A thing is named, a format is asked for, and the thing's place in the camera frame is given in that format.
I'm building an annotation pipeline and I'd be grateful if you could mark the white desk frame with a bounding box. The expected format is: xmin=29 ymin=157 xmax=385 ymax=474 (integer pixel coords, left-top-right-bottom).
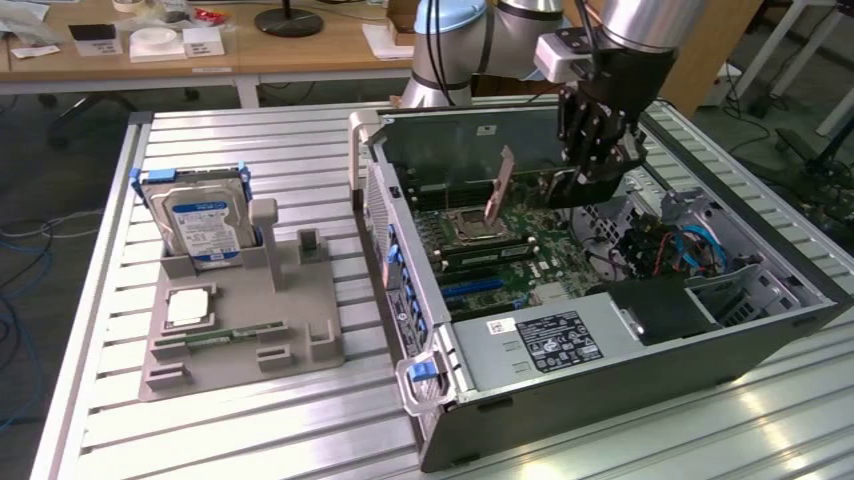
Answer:
xmin=730 ymin=0 xmax=854 ymax=136

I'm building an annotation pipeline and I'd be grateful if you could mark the white paper note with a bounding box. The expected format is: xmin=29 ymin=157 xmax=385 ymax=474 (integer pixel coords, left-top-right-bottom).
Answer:
xmin=9 ymin=44 xmax=62 ymax=60

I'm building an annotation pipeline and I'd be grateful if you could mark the wooden desk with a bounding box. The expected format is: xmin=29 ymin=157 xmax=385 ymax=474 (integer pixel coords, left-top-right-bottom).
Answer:
xmin=0 ymin=0 xmax=601 ymax=109

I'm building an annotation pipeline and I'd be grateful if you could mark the black RAM slot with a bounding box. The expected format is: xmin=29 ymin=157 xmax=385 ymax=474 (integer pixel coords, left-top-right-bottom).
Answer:
xmin=407 ymin=178 xmax=508 ymax=210

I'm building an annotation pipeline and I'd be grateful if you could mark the black installed RAM stick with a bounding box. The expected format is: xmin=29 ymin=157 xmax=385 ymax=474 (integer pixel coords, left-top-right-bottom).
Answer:
xmin=432 ymin=239 xmax=540 ymax=274

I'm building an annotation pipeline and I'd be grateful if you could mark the blue floor cable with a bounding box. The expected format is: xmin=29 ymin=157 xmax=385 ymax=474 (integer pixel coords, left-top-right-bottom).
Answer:
xmin=0 ymin=239 xmax=54 ymax=431

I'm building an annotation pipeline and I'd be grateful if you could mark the black equipment stand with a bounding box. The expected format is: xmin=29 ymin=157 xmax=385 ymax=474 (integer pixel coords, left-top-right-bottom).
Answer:
xmin=772 ymin=127 xmax=854 ymax=221

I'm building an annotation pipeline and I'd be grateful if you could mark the CPU socket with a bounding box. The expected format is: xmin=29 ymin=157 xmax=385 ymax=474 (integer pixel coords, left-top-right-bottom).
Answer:
xmin=447 ymin=205 xmax=501 ymax=246

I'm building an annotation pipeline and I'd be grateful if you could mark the red packet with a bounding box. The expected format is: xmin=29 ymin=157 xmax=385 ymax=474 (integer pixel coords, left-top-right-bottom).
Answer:
xmin=192 ymin=5 xmax=232 ymax=26

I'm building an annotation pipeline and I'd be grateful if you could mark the blue expansion slot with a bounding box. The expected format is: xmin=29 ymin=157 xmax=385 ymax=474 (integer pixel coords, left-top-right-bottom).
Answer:
xmin=439 ymin=277 xmax=508 ymax=300

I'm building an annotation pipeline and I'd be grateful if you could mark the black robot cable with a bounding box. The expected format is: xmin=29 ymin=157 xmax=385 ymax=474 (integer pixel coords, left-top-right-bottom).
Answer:
xmin=424 ymin=0 xmax=449 ymax=94

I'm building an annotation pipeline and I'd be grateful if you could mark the black graphics card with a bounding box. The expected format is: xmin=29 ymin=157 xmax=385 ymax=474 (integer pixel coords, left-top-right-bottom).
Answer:
xmin=484 ymin=144 xmax=632 ymax=221

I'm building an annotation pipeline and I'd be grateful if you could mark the grey parts rack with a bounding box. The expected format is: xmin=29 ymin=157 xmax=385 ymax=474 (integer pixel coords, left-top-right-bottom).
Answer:
xmin=136 ymin=197 xmax=345 ymax=404

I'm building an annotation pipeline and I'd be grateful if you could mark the silver CPU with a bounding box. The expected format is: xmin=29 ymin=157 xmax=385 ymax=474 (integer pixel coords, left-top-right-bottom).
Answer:
xmin=164 ymin=289 xmax=209 ymax=329

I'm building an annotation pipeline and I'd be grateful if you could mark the tall metal disk bay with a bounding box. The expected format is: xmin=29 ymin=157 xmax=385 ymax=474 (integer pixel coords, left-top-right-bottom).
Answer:
xmin=571 ymin=164 xmax=710 ymax=251

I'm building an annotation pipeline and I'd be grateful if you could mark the clear plastic bag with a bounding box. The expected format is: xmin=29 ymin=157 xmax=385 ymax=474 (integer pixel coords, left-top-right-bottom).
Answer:
xmin=0 ymin=0 xmax=61 ymax=46

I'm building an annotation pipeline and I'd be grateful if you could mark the black round lamp base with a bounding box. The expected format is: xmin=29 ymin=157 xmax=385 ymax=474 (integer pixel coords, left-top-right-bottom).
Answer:
xmin=252 ymin=0 xmax=327 ymax=39

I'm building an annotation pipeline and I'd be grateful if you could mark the cardboard box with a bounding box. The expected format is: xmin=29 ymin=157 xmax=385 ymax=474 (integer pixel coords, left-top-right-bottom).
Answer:
xmin=385 ymin=0 xmax=420 ymax=36

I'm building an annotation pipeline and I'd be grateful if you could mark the black open PC case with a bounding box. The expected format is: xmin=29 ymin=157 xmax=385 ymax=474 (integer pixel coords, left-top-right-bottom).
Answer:
xmin=347 ymin=97 xmax=843 ymax=474

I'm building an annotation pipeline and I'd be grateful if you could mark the small white box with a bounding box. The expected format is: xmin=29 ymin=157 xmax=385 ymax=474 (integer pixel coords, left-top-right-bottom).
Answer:
xmin=180 ymin=27 xmax=225 ymax=59

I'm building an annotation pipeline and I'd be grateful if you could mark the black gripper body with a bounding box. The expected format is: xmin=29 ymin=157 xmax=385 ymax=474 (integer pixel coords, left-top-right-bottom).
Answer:
xmin=573 ymin=45 xmax=676 ymax=110

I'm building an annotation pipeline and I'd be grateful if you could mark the black air duct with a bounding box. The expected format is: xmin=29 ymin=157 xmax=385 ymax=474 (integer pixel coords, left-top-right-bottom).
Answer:
xmin=603 ymin=278 xmax=723 ymax=347

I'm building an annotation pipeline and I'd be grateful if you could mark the low metal disk bay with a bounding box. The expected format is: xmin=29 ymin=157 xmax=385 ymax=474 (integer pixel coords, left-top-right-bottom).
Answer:
xmin=683 ymin=262 xmax=802 ymax=329

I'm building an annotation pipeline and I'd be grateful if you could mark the green RAM stick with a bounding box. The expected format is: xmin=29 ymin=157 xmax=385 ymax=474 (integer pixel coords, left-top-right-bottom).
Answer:
xmin=178 ymin=323 xmax=281 ymax=349

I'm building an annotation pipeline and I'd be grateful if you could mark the black office chair base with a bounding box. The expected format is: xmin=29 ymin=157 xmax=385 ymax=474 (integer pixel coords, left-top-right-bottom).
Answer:
xmin=36 ymin=92 xmax=138 ymax=149

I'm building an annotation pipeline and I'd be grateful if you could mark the white box with black top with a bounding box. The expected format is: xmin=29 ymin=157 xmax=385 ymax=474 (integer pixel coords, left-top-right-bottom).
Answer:
xmin=68 ymin=23 xmax=124 ymax=57

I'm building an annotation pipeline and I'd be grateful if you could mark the grey floor cable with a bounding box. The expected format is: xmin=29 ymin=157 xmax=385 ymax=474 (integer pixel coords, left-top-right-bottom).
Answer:
xmin=0 ymin=209 xmax=101 ymax=239

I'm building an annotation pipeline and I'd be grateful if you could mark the blue wire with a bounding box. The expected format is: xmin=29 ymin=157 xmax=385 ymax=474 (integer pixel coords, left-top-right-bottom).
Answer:
xmin=669 ymin=223 xmax=730 ymax=277

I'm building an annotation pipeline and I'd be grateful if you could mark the hard disk with blue caddy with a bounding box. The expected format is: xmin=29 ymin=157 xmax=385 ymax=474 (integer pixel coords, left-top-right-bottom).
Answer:
xmin=126 ymin=162 xmax=253 ymax=274

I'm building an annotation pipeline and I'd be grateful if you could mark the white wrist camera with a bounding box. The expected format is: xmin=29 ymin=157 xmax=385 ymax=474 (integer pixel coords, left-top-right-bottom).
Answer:
xmin=532 ymin=28 xmax=599 ymax=81

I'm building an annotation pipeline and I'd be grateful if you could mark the grey power supply unit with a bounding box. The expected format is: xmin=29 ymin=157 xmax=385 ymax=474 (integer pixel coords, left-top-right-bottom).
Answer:
xmin=449 ymin=292 xmax=652 ymax=394

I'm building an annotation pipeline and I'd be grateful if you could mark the white paper stack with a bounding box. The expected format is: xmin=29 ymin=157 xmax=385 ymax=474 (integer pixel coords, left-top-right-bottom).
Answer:
xmin=361 ymin=22 xmax=416 ymax=61

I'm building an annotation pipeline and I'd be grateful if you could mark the green motherboard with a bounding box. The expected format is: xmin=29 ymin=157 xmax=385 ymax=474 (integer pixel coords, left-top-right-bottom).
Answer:
xmin=399 ymin=169 xmax=621 ymax=321

